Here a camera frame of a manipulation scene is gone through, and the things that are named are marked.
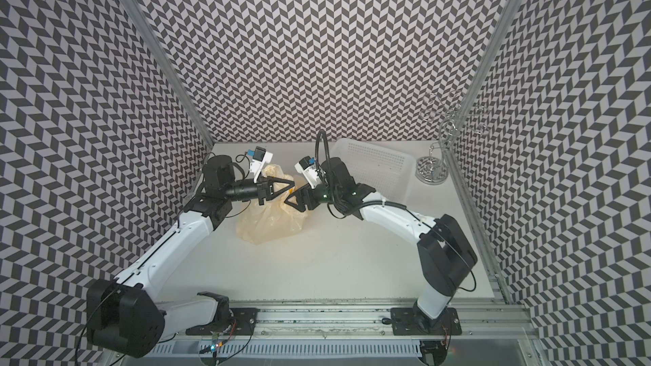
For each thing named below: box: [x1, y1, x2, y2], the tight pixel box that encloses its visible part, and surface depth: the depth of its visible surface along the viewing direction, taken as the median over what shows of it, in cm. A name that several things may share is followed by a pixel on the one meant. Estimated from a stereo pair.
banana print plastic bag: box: [235, 164, 308, 245], surface depth 75 cm
